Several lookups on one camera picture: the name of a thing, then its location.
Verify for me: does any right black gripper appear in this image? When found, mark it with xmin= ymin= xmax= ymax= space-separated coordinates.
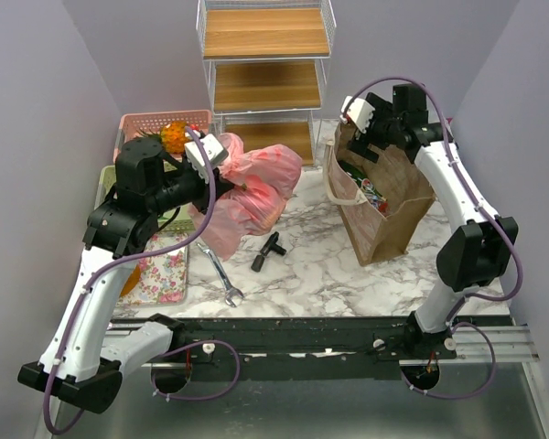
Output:
xmin=345 ymin=93 xmax=403 ymax=163

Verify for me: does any brown paper grocery bag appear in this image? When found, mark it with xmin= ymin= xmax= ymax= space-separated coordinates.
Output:
xmin=323 ymin=123 xmax=436 ymax=266

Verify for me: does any pink plastic bag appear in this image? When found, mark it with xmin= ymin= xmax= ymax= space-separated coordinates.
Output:
xmin=201 ymin=133 xmax=303 ymax=260

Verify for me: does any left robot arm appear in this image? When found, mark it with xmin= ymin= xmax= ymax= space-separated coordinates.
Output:
xmin=17 ymin=134 xmax=228 ymax=413

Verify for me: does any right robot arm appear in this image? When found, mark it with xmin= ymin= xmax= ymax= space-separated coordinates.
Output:
xmin=340 ymin=78 xmax=521 ymax=359

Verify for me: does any green plastic basket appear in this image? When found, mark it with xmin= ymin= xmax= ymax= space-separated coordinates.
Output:
xmin=94 ymin=166 xmax=194 ymax=233

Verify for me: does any toy pineapple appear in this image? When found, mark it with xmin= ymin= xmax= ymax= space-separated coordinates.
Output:
xmin=138 ymin=121 xmax=189 ymax=155

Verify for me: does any pink plastic basket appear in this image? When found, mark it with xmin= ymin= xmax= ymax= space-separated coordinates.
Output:
xmin=113 ymin=110 xmax=212 ymax=161

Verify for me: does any floral tray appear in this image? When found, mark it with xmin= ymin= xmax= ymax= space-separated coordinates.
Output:
xmin=116 ymin=246 xmax=188 ymax=307

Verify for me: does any silver open-end wrench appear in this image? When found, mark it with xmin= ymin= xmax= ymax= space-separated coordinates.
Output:
xmin=196 ymin=242 xmax=244 ymax=307

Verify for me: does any orange bread toy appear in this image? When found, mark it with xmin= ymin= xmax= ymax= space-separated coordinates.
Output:
xmin=120 ymin=265 xmax=141 ymax=297

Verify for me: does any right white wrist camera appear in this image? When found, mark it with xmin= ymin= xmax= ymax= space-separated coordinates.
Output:
xmin=339 ymin=96 xmax=374 ymax=134

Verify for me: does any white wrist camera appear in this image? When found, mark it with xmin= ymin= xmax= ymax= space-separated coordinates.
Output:
xmin=339 ymin=96 xmax=374 ymax=134
xmin=184 ymin=134 xmax=229 ymax=183

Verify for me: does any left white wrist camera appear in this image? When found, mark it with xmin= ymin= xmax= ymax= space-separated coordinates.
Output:
xmin=184 ymin=134 xmax=229 ymax=183

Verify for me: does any black T-handle tool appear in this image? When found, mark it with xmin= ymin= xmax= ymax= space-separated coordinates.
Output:
xmin=251 ymin=231 xmax=286 ymax=273

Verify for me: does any white wire wooden shelf rack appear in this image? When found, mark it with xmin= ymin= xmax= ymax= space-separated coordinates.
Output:
xmin=196 ymin=1 xmax=337 ymax=166

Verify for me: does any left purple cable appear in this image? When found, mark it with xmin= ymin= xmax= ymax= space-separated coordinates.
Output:
xmin=40 ymin=126 xmax=242 ymax=435

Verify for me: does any purple cable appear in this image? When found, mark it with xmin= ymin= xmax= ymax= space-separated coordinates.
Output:
xmin=345 ymin=77 xmax=525 ymax=399
xmin=40 ymin=126 xmax=242 ymax=435

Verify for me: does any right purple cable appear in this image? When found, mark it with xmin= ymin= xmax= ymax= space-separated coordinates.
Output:
xmin=345 ymin=77 xmax=525 ymax=399

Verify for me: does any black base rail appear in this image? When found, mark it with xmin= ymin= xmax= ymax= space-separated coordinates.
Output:
xmin=113 ymin=314 xmax=463 ymax=383

